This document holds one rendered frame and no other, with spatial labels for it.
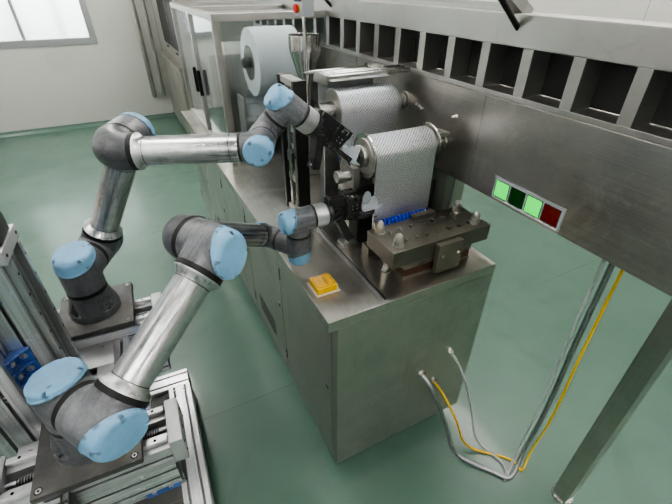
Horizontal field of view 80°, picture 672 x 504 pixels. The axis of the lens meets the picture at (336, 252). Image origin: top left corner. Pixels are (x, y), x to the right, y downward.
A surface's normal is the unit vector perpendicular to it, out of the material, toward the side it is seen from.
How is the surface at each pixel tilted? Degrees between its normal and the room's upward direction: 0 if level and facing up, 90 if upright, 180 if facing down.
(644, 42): 90
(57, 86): 90
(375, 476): 0
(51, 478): 0
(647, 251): 90
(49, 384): 7
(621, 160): 90
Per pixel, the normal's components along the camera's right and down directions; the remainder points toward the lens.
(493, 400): 0.00, -0.83
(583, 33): -0.89, 0.25
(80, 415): -0.26, -0.46
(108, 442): 0.80, 0.40
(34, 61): 0.45, 0.51
